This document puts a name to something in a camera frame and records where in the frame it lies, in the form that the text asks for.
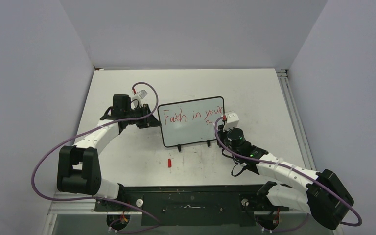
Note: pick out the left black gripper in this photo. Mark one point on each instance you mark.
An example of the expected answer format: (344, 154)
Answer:
(151, 121)

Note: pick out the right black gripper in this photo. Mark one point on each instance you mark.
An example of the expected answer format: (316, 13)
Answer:
(222, 133)

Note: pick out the small black-framed whiteboard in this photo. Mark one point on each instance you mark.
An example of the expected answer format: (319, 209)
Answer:
(189, 122)

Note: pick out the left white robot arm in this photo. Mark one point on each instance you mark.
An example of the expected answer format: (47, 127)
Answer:
(79, 168)

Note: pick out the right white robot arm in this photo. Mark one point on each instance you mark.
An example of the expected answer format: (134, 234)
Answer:
(319, 194)

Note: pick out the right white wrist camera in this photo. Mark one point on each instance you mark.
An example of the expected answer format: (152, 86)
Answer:
(230, 120)

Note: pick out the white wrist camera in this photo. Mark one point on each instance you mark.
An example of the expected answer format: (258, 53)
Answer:
(140, 95)
(230, 120)

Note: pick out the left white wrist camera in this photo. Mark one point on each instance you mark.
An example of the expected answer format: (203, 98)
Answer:
(140, 95)

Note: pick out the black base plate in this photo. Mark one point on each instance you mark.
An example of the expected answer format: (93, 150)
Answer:
(204, 205)

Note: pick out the aluminium frame rail right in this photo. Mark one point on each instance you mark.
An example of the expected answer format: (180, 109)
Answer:
(300, 134)

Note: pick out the aluminium frame rail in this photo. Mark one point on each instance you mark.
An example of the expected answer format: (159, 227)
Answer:
(300, 134)
(79, 207)

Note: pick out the aluminium frame rail front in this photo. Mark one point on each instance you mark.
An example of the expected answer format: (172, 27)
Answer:
(79, 207)

